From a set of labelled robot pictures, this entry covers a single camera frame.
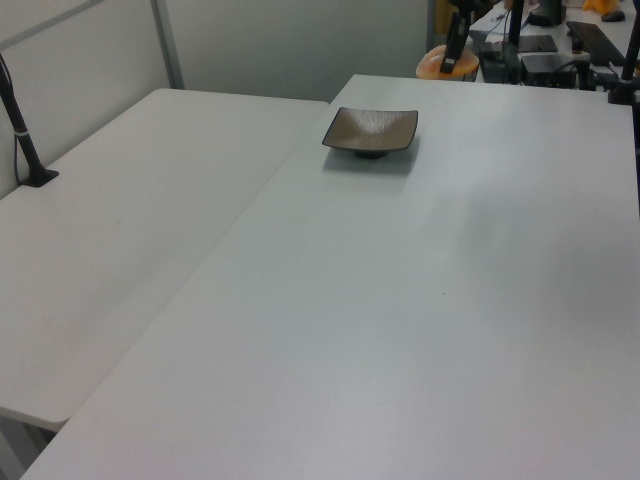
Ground thin black stand pole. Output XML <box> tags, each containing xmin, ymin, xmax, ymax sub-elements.
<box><xmin>507</xmin><ymin>0</ymin><xmax>525</xmax><ymax>84</ymax></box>

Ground small black equipment box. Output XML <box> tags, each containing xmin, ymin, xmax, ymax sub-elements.
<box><xmin>478</xmin><ymin>48</ymin><xmax>521</xmax><ymax>84</ymax></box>

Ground grey metal upright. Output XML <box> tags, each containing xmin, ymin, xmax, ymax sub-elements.
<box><xmin>426</xmin><ymin>0</ymin><xmax>436</xmax><ymax>77</ymax></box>

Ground black computer keyboard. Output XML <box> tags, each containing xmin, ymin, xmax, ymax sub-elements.
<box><xmin>566</xmin><ymin>20</ymin><xmax>627</xmax><ymax>65</ymax></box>

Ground black cable along pole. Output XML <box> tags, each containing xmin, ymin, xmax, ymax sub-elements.
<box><xmin>12</xmin><ymin>134</ymin><xmax>26</xmax><ymax>184</ymax></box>

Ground orange-brown bread roll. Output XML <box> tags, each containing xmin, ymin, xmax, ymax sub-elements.
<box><xmin>415</xmin><ymin>44</ymin><xmax>482</xmax><ymax>81</ymax></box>

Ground black electronics box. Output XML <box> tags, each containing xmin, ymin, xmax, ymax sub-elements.
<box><xmin>519</xmin><ymin>52</ymin><xmax>579</xmax><ymax>89</ymax></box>

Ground square brown ceramic plate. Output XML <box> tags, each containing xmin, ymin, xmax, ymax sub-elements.
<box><xmin>321</xmin><ymin>106</ymin><xmax>420</xmax><ymax>161</ymax></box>

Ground black monitor base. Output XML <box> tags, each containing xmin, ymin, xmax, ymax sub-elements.
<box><xmin>527</xmin><ymin>0</ymin><xmax>566</xmax><ymax>29</ymax></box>

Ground white paper sheet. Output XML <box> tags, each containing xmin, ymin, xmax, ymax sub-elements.
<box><xmin>466</xmin><ymin>9</ymin><xmax>534</xmax><ymax>44</ymax></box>

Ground light wooden board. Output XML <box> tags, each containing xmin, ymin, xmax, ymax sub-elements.
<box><xmin>432</xmin><ymin>0</ymin><xmax>454</xmax><ymax>49</ymax></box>

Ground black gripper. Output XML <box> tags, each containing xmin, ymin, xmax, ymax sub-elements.
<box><xmin>439</xmin><ymin>0</ymin><xmax>496</xmax><ymax>75</ymax></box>

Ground black clamped stand pole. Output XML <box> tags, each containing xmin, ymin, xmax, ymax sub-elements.
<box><xmin>606</xmin><ymin>29</ymin><xmax>640</xmax><ymax>106</ymax></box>

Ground flat black pad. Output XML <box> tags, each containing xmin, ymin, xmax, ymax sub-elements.
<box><xmin>517</xmin><ymin>34</ymin><xmax>559</xmax><ymax>54</ymax></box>

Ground black camera stand pole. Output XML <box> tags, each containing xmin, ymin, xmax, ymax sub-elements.
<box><xmin>0</xmin><ymin>52</ymin><xmax>60</xmax><ymax>189</ymax></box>

